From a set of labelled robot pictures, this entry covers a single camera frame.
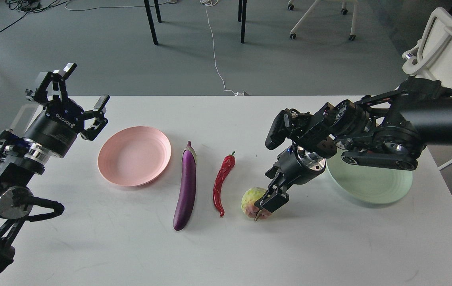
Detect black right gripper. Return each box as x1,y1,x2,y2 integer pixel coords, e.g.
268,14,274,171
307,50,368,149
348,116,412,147
254,145,326,213

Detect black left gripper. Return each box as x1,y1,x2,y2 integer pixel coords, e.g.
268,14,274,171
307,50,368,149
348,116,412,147
23,63,110,158

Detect red chili pepper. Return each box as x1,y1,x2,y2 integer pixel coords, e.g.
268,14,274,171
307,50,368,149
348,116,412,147
212,151,236,217

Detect purple eggplant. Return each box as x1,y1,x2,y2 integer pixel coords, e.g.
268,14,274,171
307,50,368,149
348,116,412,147
173,141,197,231

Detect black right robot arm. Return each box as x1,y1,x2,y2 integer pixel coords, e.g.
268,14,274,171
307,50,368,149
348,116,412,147
254,76,452,213

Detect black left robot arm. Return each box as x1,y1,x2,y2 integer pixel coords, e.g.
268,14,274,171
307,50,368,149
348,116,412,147
0,63,110,273

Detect pink plate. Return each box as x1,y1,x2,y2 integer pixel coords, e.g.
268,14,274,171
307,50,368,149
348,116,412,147
97,126,171,187

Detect light green plate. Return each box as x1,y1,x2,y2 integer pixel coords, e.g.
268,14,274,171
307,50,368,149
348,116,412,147
326,155,413,205

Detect black table leg left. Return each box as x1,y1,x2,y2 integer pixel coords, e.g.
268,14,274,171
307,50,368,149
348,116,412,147
143,0,162,46

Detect black table leg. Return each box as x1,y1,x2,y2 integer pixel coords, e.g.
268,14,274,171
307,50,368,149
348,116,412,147
143,0,162,46
237,0,247,44

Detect white chair wheeled base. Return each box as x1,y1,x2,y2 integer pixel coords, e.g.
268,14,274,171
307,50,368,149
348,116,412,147
287,0,359,41

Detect black table leg right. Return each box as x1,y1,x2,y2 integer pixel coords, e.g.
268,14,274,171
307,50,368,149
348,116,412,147
237,0,247,44

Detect white office chair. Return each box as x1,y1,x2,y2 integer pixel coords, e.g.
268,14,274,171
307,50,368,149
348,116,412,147
391,8,452,170

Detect black floor cables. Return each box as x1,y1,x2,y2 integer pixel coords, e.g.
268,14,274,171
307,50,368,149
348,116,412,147
0,0,67,47

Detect white floor cable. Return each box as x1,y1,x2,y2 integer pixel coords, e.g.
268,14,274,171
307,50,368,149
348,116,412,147
200,0,244,96

